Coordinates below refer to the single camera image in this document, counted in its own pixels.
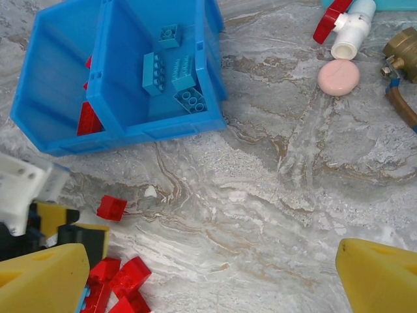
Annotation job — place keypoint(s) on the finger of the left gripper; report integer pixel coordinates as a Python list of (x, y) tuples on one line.
[(52, 216), (88, 238)]

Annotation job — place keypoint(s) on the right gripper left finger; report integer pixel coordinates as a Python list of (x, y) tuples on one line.
[(42, 280)]

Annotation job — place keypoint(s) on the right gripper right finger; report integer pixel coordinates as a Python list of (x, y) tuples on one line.
[(381, 280)]

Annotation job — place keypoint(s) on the blue lego brick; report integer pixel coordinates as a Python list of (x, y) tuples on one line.
[(153, 73), (183, 73), (190, 102), (84, 298), (169, 36)]

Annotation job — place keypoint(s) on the small white chip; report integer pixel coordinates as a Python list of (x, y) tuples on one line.
[(150, 191)]

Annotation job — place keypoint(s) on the blue plastic bin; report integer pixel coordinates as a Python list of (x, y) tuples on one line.
[(130, 107), (49, 81)]

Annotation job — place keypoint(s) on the pink round disc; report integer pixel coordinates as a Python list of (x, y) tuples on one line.
[(339, 77)]

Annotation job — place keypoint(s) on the brass ball valve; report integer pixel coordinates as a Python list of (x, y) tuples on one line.
[(402, 49)]

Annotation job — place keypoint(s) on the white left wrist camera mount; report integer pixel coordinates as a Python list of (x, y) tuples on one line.
[(19, 189)]

